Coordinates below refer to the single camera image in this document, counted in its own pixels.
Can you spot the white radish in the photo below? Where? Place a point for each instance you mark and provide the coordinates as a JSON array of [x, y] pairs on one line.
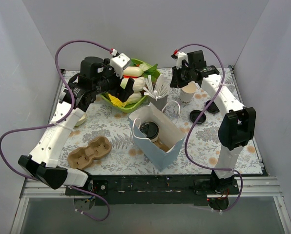
[[133, 71]]

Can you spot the green plastic basket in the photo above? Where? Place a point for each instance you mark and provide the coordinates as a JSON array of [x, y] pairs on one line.
[[132, 107]]

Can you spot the long green napa cabbage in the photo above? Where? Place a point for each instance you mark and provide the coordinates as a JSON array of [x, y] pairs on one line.
[[138, 85]]

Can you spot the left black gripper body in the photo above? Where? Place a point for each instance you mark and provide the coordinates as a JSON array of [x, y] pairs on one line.
[[119, 85]]

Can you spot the stacked white paper cup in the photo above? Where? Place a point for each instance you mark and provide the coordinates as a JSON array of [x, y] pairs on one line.
[[187, 92]]

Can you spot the grey straw holder cup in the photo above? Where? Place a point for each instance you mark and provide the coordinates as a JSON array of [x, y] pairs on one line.
[[159, 103]]

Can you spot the black coffee lid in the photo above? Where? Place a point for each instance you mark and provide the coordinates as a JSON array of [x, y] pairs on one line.
[[149, 129], [194, 114], [213, 109]]

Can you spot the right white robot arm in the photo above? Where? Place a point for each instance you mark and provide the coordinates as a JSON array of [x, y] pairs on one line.
[[237, 126]]

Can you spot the white wrapped straws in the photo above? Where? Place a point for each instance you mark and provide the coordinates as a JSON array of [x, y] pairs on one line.
[[158, 90]]

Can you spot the brown pulp cup carrier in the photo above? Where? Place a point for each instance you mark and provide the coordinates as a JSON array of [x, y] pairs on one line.
[[161, 146], [84, 157]]

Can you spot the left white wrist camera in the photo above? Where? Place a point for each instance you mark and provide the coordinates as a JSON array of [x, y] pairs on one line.
[[120, 63]]

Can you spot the white paper bag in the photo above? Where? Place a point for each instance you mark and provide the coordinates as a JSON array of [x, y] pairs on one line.
[[168, 134]]

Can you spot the aluminium frame rail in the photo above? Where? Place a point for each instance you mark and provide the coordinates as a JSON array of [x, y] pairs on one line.
[[257, 208]]

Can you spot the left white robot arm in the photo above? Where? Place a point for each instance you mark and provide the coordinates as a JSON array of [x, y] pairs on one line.
[[96, 76]]

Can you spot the yellow napa cabbage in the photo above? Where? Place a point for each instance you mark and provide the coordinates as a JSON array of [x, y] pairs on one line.
[[134, 98]]

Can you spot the white paper coffee cup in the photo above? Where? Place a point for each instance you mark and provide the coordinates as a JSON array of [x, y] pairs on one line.
[[154, 139]]

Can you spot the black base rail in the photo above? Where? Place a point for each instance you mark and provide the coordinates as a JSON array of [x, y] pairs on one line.
[[153, 189]]

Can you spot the small bok choy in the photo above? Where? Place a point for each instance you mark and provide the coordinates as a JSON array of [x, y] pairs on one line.
[[147, 69]]

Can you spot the floral table mat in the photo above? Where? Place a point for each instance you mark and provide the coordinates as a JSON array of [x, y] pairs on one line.
[[126, 158]]

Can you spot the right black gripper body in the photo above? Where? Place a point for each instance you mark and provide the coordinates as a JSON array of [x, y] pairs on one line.
[[177, 79]]

